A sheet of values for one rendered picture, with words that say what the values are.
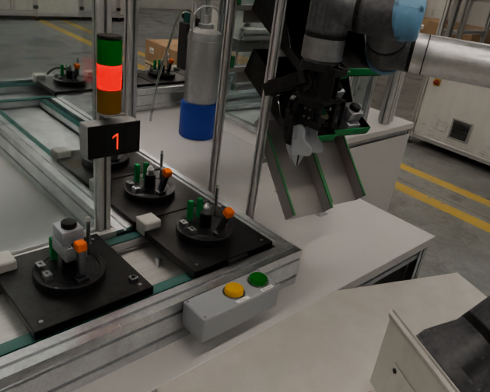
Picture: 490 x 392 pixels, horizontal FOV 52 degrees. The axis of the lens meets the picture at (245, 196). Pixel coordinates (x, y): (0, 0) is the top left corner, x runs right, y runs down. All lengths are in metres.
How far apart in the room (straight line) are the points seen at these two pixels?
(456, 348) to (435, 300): 0.49
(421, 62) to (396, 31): 0.13
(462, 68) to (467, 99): 4.25
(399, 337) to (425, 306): 0.45
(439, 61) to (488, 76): 0.09
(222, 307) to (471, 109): 4.45
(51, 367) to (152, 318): 0.19
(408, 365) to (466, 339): 0.10
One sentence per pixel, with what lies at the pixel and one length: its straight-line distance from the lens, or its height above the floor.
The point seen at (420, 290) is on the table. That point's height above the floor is 0.86.
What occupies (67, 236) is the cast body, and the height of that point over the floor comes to 1.08.
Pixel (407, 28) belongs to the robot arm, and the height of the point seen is 1.52.
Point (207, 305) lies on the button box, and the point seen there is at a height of 0.96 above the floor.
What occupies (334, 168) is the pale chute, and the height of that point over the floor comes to 1.06.
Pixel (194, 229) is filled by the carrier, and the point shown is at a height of 1.00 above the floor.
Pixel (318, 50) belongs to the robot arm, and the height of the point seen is 1.46.
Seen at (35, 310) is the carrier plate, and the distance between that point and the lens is 1.00.
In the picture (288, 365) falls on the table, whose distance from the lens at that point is 1.07.
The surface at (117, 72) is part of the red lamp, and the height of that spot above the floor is 1.35.
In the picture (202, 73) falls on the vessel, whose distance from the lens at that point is 2.04.
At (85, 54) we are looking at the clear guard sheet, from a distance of 1.08.
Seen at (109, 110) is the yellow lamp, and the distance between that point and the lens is 1.08.
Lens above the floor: 1.60
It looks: 26 degrees down
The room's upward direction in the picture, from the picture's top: 8 degrees clockwise
